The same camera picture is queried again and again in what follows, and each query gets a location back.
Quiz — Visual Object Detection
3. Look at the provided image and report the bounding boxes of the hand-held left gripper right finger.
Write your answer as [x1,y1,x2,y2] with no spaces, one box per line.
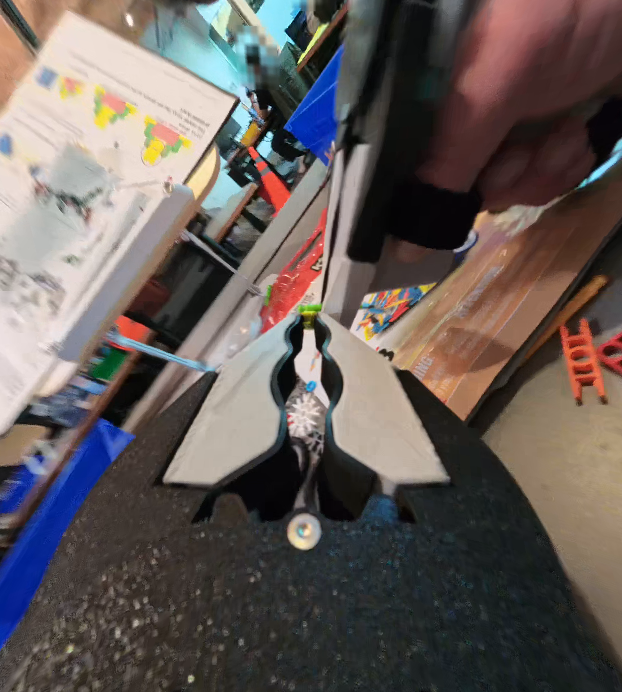
[313,312,451,521]

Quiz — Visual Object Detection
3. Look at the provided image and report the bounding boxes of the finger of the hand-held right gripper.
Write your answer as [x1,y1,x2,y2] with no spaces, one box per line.
[322,142,384,325]

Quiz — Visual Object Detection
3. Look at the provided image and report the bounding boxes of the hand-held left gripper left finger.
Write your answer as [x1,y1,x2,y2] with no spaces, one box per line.
[162,312,303,521]

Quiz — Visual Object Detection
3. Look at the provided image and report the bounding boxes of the person's right hand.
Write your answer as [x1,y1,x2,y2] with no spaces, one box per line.
[386,0,622,264]

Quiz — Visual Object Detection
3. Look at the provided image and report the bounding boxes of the white snowflake connector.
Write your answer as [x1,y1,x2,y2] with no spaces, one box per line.
[285,392,326,440]

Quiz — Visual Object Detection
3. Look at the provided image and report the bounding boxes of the orange traffic cone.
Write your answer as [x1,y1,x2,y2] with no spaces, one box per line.
[247,146,293,218]

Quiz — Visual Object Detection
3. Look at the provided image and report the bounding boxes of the construction toy set plastic bag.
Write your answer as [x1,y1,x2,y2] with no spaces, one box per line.
[259,108,622,423]

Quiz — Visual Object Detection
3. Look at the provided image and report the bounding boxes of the large blue plastic bin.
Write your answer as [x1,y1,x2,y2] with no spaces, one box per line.
[0,419,134,674]

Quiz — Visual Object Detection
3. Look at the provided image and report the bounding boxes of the instruction booklet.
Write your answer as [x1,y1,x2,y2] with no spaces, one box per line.
[0,11,240,440]

